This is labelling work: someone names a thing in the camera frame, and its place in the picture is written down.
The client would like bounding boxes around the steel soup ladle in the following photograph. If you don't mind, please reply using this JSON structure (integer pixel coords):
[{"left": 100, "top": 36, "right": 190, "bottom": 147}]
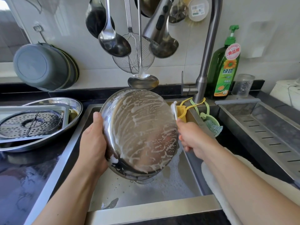
[{"left": 97, "top": 0, "right": 132, "bottom": 58}]

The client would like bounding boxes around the person's right forearm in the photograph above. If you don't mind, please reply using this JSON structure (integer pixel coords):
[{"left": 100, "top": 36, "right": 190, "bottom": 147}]
[{"left": 202, "top": 140, "right": 300, "bottom": 225}]

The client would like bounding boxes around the round steel pan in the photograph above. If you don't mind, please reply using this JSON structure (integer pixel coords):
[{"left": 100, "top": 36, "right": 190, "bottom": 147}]
[{"left": 100, "top": 88, "right": 181, "bottom": 180}]

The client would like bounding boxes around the rectangular steel tray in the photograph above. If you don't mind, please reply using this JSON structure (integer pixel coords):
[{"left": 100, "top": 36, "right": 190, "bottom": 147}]
[{"left": 0, "top": 104, "right": 71, "bottom": 144}]

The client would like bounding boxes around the hanging steel ladles and skimmer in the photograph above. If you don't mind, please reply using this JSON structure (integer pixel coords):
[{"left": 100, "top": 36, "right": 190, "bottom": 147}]
[{"left": 85, "top": 0, "right": 115, "bottom": 39}]

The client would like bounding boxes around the person's left forearm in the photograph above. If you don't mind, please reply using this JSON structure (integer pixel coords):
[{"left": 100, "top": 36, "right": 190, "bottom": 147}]
[{"left": 32, "top": 164, "right": 106, "bottom": 225}]

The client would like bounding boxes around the wire mesh skimmer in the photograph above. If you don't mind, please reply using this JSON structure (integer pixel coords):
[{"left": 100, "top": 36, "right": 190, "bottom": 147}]
[{"left": 112, "top": 0, "right": 156, "bottom": 74}]

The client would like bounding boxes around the grey hanging basin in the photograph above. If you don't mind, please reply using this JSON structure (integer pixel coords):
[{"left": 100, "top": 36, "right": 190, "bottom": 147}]
[{"left": 12, "top": 42, "right": 70, "bottom": 91}]

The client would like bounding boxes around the black round steamer rack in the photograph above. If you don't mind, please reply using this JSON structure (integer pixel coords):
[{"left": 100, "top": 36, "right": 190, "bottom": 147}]
[{"left": 0, "top": 110, "right": 63, "bottom": 139}]

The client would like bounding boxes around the green dish soap bottle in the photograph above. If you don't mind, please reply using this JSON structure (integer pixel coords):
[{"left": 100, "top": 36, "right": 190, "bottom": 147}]
[{"left": 206, "top": 24, "right": 242, "bottom": 100}]

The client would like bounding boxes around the clear plastic cup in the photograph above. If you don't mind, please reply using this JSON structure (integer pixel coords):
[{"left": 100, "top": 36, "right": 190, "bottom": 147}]
[{"left": 232, "top": 73, "right": 256, "bottom": 98}]

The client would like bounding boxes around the steel gooseneck faucet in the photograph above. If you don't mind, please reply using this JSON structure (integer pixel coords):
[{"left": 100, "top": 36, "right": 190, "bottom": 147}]
[{"left": 142, "top": 0, "right": 224, "bottom": 104}]

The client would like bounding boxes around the white cleaning brush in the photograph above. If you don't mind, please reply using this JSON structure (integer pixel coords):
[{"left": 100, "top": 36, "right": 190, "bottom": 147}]
[{"left": 170, "top": 101, "right": 184, "bottom": 151}]

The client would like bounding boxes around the round steel basin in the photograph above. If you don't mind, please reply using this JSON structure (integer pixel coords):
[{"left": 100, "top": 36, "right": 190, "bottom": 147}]
[{"left": 0, "top": 97, "right": 84, "bottom": 153}]

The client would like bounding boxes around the steel wall hook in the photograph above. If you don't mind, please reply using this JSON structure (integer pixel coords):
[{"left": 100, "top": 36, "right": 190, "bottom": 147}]
[{"left": 32, "top": 24, "right": 47, "bottom": 44}]

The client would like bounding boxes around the person's left hand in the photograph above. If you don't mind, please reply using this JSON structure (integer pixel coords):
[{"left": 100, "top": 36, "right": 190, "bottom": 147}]
[{"left": 78, "top": 112, "right": 110, "bottom": 177}]

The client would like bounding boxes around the person's right hand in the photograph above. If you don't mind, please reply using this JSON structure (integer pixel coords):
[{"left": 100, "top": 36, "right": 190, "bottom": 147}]
[{"left": 176, "top": 120, "right": 221, "bottom": 160}]

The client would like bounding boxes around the stainless steel sink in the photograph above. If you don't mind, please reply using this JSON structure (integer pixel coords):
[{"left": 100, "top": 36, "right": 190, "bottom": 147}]
[{"left": 23, "top": 102, "right": 223, "bottom": 225}]

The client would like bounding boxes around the white dish rag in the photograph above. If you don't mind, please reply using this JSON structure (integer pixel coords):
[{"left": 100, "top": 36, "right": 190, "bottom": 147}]
[{"left": 201, "top": 147, "right": 300, "bottom": 225}]

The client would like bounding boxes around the steel sink drain tray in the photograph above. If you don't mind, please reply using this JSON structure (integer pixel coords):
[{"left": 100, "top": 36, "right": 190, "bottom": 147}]
[{"left": 214, "top": 99, "right": 300, "bottom": 182}]

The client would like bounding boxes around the yellow-handled steel ladle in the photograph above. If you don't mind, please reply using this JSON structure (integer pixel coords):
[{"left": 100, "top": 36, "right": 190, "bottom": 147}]
[{"left": 127, "top": 0, "right": 160, "bottom": 90}]

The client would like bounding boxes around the orange-handled brass ladle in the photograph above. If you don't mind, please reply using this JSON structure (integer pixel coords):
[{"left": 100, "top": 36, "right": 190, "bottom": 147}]
[{"left": 134, "top": 0, "right": 164, "bottom": 18}]

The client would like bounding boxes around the yellow hanging sink cup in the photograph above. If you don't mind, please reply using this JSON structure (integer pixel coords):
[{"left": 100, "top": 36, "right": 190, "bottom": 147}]
[{"left": 174, "top": 96, "right": 193, "bottom": 123}]

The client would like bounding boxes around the dark green hanging basin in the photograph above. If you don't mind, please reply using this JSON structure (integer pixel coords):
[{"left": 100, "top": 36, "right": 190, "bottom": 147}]
[{"left": 63, "top": 48, "right": 80, "bottom": 88}]

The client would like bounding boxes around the white dish brush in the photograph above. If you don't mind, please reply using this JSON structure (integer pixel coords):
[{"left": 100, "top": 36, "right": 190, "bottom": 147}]
[{"left": 187, "top": 0, "right": 211, "bottom": 23}]

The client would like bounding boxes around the green hanging sponge holder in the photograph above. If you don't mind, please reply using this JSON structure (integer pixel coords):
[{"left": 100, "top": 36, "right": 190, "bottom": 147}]
[{"left": 189, "top": 98, "right": 224, "bottom": 138}]

